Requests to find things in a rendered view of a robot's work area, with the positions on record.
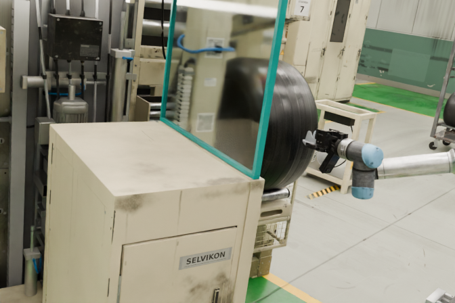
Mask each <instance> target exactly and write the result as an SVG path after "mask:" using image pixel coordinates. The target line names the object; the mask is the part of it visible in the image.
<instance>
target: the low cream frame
mask: <svg viewBox="0 0 455 303"><path fill-rule="evenodd" d="M315 102H316V107H317V109H320V110H322V111H321V114H320V121H319V125H318V129H322V130H324V125H325V121H326V120H329V121H333V122H336V123H339V124H343V125H346V126H350V127H351V132H352V137H351V139H353V140H356V141H357V140H358V137H359V133H360V127H361V124H362V121H363V120H366V119H369V123H368V128H367V132H366V138H365V142H364V143H369V144H370V143H371V140H372V134H373V130H374V125H375V121H376V115H377V113H376V112H371V111H368V110H363V109H360V108H355V107H353V106H348V105H345V104H342V103H337V102H335V101H330V100H327V99H322V100H315ZM331 106H333V107H336V108H333V107H331ZM337 108H340V109H343V110H340V109H337ZM345 110H348V111H350V112H348V111H345ZM352 112H355V113H358V114H354V113H352ZM352 126H354V128H353V129H352ZM327 155H328V154H327V153H326V152H320V151H319V152H318V154H317V156H316V159H315V161H313V162H312V163H309V165H308V167H307V169H306V170H305V172H308V173H311V174H314V175H316V176H318V177H321V178H323V179H326V180H329V181H332V182H333V183H336V184H339V185H341V192H340V193H342V194H346V193H347V188H348V186H350V185H352V172H351V170H352V166H353V162H351V161H349V160H347V162H346V166H345V170H343V169H342V168H338V167H337V166H340V165H342V164H343V163H344V162H345V161H346V160H345V161H344V162H342V163H341V164H339V165H337V166H336V165H335V167H334V168H333V169H332V171H331V173H323V174H322V173H321V171H320V170H319V167H320V166H321V164H322V163H323V161H324V159H325V157H326V156H327Z"/></svg>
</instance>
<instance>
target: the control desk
mask: <svg viewBox="0 0 455 303"><path fill-rule="evenodd" d="M264 183H265V179H263V178H261V177H259V179H252V178H250V177H249V176H247V175H246V174H244V173H243V172H241V171H239V170H238V169H236V168H234V167H233V166H232V165H230V164H228V163H227V162H225V161H224V160H222V159H221V158H219V157H217V156H216V155H214V154H212V153H211V152H210V151H208V150H206V149H205V148H203V147H202V146H200V145H199V144H197V143H195V142H194V141H192V140H191V139H189V138H187V137H186V136H184V135H182V134H181V133H179V132H178V131H176V130H175V129H173V128H171V127H170V126H169V125H167V124H165V123H164V122H162V121H158V122H155V121H153V122H97V123H68V124H50V125H49V155H48V172H47V205H46V221H45V254H44V271H43V303H245V298H246V291H247V286H248V278H249V274H250V269H251V262H252V257H253V249H254V244H255V237H256V232H257V225H258V220H259V212H260V207H261V200H262V195H263V188H264Z"/></svg>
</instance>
